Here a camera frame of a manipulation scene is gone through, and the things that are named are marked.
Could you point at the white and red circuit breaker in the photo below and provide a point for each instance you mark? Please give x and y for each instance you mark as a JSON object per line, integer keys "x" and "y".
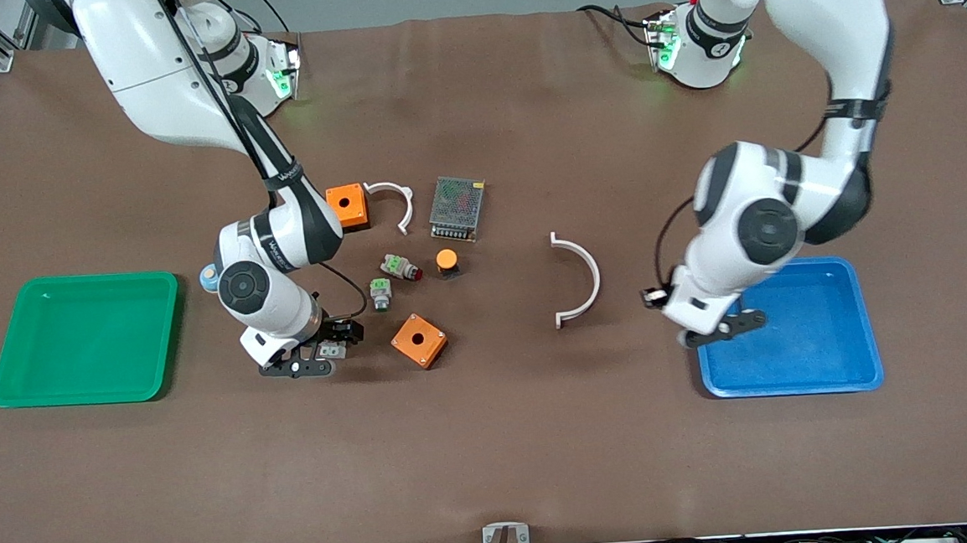
{"x": 330, "y": 349}

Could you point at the metal mesh power supply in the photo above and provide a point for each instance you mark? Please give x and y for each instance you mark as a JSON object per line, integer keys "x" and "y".
{"x": 457, "y": 209}

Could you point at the green pushbutton with dark tip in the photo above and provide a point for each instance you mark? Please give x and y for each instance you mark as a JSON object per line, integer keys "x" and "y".
{"x": 381, "y": 294}

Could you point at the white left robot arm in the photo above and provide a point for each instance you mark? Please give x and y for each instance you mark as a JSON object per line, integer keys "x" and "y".
{"x": 829, "y": 15}

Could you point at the blue and white dome button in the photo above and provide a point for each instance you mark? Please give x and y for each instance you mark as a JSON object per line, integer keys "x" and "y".
{"x": 208, "y": 280}

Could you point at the small white pipe clamp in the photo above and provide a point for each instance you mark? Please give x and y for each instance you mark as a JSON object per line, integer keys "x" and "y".
{"x": 402, "y": 229}

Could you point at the blue plastic tray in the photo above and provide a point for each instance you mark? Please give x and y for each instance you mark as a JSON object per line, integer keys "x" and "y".
{"x": 815, "y": 343}

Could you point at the orange box with round hole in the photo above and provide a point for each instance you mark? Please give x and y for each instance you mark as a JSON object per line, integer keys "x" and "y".
{"x": 419, "y": 341}
{"x": 352, "y": 202}

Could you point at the large white pipe clamp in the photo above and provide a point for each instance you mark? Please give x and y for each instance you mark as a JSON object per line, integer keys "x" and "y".
{"x": 596, "y": 280}

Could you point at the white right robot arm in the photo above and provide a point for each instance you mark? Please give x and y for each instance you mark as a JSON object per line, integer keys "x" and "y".
{"x": 153, "y": 82}

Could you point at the black button with orange cap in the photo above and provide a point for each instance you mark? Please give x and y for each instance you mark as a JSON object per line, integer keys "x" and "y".
{"x": 447, "y": 262}

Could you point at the grey metal bracket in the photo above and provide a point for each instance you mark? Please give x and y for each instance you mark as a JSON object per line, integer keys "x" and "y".
{"x": 491, "y": 533}

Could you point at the green plastic tray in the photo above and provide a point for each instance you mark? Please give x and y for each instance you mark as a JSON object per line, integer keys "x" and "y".
{"x": 85, "y": 339}

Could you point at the green pushbutton with red tip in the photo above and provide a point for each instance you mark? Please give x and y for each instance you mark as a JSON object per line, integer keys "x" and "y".
{"x": 399, "y": 266}

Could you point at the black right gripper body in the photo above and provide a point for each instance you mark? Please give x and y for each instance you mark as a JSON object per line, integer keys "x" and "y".
{"x": 339, "y": 331}

